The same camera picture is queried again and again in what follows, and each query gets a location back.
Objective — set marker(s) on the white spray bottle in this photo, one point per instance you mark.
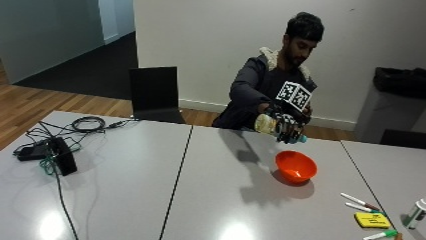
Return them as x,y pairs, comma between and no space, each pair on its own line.
417,213

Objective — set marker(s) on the black electronic box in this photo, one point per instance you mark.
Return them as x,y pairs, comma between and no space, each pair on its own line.
65,156

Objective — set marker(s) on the white marker green tip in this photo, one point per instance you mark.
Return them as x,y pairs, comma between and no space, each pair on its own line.
381,235

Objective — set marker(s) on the the person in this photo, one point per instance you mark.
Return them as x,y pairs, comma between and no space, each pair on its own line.
255,86

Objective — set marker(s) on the white marker cube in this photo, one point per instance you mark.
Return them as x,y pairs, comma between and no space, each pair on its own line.
295,94

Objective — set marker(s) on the black bin with liner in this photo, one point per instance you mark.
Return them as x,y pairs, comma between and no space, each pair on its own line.
393,100

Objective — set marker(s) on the yellow sponge eraser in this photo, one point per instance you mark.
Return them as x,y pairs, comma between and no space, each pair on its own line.
372,220

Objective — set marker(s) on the orange bowl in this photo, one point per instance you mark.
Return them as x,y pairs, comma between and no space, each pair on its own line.
296,166

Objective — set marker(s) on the white marker green cap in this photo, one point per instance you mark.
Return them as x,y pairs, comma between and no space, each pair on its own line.
360,207

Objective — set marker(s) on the flat black device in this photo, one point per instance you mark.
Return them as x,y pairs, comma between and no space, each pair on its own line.
30,152

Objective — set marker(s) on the black chair back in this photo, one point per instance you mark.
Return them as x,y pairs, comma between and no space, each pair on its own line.
403,138

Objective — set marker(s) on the clear plastic bottle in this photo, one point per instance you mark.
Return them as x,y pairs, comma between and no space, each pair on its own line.
267,124

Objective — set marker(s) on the black chair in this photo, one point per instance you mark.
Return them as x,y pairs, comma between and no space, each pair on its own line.
155,94
403,138

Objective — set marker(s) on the white marker red cap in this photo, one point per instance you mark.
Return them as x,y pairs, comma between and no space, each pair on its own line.
360,201

